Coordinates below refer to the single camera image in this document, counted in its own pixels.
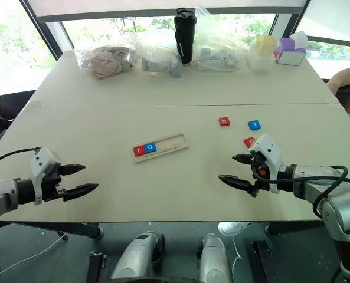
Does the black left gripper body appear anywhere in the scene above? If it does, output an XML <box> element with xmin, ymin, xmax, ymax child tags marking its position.
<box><xmin>41</xmin><ymin>163</ymin><xmax>68</xmax><ymax>203</ymax></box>

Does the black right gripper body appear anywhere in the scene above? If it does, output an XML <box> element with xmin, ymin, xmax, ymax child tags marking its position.
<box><xmin>249</xmin><ymin>153</ymin><xmax>272</xmax><ymax>198</ymax></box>

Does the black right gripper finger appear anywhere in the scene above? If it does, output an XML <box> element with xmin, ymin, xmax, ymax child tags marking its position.
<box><xmin>217</xmin><ymin>174</ymin><xmax>256</xmax><ymax>194</ymax></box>
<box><xmin>231</xmin><ymin>153</ymin><xmax>255</xmax><ymax>166</ymax></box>

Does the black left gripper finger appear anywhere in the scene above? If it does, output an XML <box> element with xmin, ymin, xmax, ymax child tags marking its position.
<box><xmin>59</xmin><ymin>163</ymin><xmax>87</xmax><ymax>177</ymax></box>
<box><xmin>63</xmin><ymin>183</ymin><xmax>100</xmax><ymax>202</ymax></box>

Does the wooden tile rack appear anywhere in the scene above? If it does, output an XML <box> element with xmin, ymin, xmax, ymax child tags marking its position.
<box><xmin>133</xmin><ymin>133</ymin><xmax>191</xmax><ymax>164</ymax></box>

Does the silver right robot leg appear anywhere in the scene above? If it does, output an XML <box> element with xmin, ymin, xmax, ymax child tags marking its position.
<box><xmin>196</xmin><ymin>232</ymin><xmax>234</xmax><ymax>283</ymax></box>

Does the silver robot leg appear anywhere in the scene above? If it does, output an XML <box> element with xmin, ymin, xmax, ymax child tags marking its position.
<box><xmin>196</xmin><ymin>232</ymin><xmax>234</xmax><ymax>283</ymax></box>
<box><xmin>109</xmin><ymin>231</ymin><xmax>166</xmax><ymax>281</ymax></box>

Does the silver left robot leg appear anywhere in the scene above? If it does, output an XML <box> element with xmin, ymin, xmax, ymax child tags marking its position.
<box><xmin>109</xmin><ymin>231</ymin><xmax>166</xmax><ymax>281</ymax></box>

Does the black table leg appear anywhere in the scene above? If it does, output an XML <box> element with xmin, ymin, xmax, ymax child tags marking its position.
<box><xmin>0</xmin><ymin>221</ymin><xmax>105</xmax><ymax>240</ymax></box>

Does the white sneaker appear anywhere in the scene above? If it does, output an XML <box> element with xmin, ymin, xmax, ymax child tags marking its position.
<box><xmin>217</xmin><ymin>221</ymin><xmax>253</xmax><ymax>237</ymax></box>

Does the black stand bar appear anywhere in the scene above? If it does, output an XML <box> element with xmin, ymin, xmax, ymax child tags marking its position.
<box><xmin>247</xmin><ymin>239</ymin><xmax>279</xmax><ymax>283</ymax></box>

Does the black chair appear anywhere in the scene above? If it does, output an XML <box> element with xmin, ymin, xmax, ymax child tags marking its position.
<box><xmin>0</xmin><ymin>89</ymin><xmax>37</xmax><ymax>154</ymax></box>

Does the white plastic box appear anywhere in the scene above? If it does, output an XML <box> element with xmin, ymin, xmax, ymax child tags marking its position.
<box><xmin>244</xmin><ymin>41</ymin><xmax>276</xmax><ymax>72</ymax></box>

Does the clear bag with pink plush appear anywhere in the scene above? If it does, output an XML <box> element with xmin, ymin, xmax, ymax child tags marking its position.
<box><xmin>73</xmin><ymin>40</ymin><xmax>138</xmax><ymax>81</ymax></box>

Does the purple and white tissue box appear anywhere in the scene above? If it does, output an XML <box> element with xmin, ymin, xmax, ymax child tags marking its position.
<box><xmin>273</xmin><ymin>37</ymin><xmax>308</xmax><ymax>66</ymax></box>

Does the yellow plastic box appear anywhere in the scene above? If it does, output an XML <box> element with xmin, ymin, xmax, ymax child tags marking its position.
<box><xmin>255</xmin><ymin>35</ymin><xmax>278</xmax><ymax>57</ymax></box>

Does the clear bag with grey toy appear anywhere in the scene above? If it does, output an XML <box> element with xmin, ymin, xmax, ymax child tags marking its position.
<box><xmin>135</xmin><ymin>37</ymin><xmax>184</xmax><ymax>79</ymax></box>

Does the white tissue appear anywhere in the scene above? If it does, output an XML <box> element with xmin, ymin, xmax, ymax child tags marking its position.
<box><xmin>290</xmin><ymin>30</ymin><xmax>309</xmax><ymax>49</ymax></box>

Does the black travel tumbler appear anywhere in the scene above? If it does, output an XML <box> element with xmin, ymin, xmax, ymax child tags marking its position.
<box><xmin>173</xmin><ymin>7</ymin><xmax>197</xmax><ymax>65</ymax></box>

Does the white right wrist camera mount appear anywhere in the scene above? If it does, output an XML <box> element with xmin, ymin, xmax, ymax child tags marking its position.
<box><xmin>248</xmin><ymin>133</ymin><xmax>283</xmax><ymax>194</ymax></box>

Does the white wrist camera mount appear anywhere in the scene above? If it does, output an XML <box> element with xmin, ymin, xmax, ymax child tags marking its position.
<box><xmin>248</xmin><ymin>133</ymin><xmax>283</xmax><ymax>194</ymax></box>
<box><xmin>28</xmin><ymin>146</ymin><xmax>63</xmax><ymax>206</ymax></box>

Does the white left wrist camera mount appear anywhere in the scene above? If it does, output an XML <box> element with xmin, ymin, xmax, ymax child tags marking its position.
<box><xmin>28</xmin><ymin>146</ymin><xmax>63</xmax><ymax>206</ymax></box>

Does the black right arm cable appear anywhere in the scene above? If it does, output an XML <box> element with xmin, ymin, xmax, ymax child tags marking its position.
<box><xmin>257</xmin><ymin>165</ymin><xmax>349</xmax><ymax>219</ymax></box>

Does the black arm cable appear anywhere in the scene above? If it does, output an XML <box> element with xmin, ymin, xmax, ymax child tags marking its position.
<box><xmin>0</xmin><ymin>147</ymin><xmax>42</xmax><ymax>172</ymax></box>
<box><xmin>257</xmin><ymin>165</ymin><xmax>349</xmax><ymax>219</ymax></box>

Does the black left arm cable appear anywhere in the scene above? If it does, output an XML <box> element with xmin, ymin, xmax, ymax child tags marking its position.
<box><xmin>0</xmin><ymin>147</ymin><xmax>42</xmax><ymax>172</ymax></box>

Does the black stand bracket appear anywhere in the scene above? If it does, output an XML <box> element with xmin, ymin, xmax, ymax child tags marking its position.
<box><xmin>87</xmin><ymin>251</ymin><xmax>108</xmax><ymax>283</ymax></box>

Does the white cord on floor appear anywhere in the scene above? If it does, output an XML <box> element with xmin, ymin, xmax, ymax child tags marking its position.
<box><xmin>232</xmin><ymin>235</ymin><xmax>244</xmax><ymax>283</ymax></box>

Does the clear bag with white cables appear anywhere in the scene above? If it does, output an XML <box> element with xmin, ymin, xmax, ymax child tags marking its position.
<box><xmin>191</xmin><ymin>5</ymin><xmax>247</xmax><ymax>72</ymax></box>

